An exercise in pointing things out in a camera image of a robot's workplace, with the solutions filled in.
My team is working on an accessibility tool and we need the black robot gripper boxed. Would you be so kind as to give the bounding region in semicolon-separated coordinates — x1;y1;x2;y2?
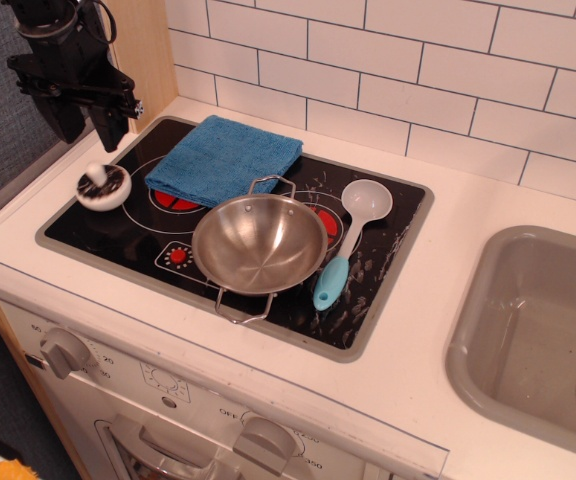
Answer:
6;1;143;152

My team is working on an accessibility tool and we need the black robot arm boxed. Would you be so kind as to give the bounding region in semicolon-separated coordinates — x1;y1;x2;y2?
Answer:
6;0;143;152

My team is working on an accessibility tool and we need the stainless steel pot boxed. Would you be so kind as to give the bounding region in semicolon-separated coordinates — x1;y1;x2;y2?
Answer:
191;175;328;324

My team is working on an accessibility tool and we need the black toy stovetop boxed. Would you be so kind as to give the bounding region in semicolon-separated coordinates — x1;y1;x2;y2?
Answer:
36;117;433;362

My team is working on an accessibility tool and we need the blue folded cloth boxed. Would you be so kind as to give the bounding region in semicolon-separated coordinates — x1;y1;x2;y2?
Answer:
145;115;303;207

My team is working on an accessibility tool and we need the red stove button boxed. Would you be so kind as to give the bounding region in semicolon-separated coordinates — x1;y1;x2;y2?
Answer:
169;248;187;265

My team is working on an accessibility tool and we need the grey timer knob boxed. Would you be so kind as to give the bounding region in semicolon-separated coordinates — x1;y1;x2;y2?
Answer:
40;328;90;379

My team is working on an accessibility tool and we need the yellow object at corner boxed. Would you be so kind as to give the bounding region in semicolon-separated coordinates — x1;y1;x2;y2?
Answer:
0;460;39;480

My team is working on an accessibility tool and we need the grey oven knob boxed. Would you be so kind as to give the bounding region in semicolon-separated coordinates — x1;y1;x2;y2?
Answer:
233;417;297;476

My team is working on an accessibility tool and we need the grey toy sink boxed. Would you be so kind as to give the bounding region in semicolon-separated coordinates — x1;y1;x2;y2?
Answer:
446;226;576;453

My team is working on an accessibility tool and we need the wooden side post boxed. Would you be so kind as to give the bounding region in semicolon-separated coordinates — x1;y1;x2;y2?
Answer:
105;0;178;134

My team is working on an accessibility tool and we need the white ladle with blue handle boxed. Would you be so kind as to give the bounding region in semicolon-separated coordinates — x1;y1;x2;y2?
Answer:
313;179;393;311

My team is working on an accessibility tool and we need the grey oven door handle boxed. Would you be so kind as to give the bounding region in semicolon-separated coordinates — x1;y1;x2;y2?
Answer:
104;415;244;479

